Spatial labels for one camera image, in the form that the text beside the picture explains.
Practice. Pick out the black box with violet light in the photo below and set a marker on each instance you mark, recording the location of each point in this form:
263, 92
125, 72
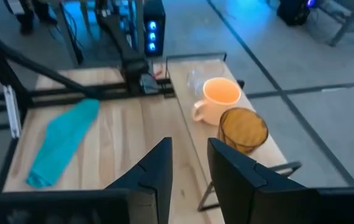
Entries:
293, 12

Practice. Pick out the silver frame bracket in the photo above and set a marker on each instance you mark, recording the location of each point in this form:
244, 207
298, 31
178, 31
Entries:
12, 112

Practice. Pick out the amber ribbed plastic tumbler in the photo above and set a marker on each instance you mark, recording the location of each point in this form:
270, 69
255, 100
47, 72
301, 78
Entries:
242, 129

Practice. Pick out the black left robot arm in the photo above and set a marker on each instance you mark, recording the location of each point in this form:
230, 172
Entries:
133, 65

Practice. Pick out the grey metal desk frame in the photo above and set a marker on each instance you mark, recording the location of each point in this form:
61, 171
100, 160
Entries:
346, 26

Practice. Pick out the teal cloth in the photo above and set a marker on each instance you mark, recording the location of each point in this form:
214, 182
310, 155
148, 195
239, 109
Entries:
61, 140

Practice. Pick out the clear footed glass cup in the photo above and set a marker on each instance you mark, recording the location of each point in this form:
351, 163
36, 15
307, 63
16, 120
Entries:
195, 82

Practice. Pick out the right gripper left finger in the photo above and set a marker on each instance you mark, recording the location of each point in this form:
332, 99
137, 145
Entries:
155, 174

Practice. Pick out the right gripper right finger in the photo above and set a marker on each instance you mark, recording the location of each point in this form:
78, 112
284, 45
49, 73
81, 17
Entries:
242, 193

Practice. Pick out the black computer tower blue lights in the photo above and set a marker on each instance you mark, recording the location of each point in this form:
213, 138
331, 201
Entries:
158, 12

